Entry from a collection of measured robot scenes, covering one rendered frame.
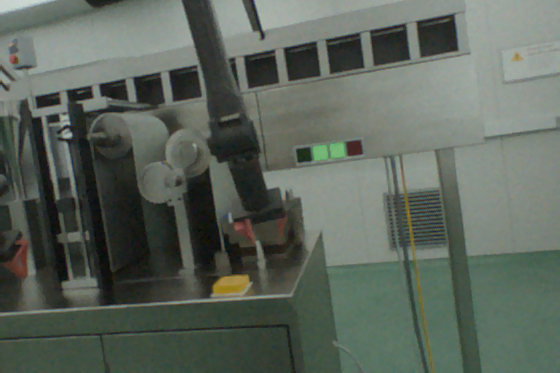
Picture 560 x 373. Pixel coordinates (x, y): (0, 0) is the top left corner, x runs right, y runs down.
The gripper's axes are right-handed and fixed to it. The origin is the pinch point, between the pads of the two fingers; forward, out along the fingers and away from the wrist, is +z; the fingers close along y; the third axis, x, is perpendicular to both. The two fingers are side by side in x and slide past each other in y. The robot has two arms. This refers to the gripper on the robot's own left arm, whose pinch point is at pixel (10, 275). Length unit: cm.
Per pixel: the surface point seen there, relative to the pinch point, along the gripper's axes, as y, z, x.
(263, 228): -50, 21, -29
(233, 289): -43.2, 18.4, -5.2
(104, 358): -5.8, 35.9, -3.6
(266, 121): -54, 11, -77
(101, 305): -8.6, 21.8, -8.7
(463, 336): -116, 93, -36
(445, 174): -117, 39, -67
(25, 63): 21, -23, -74
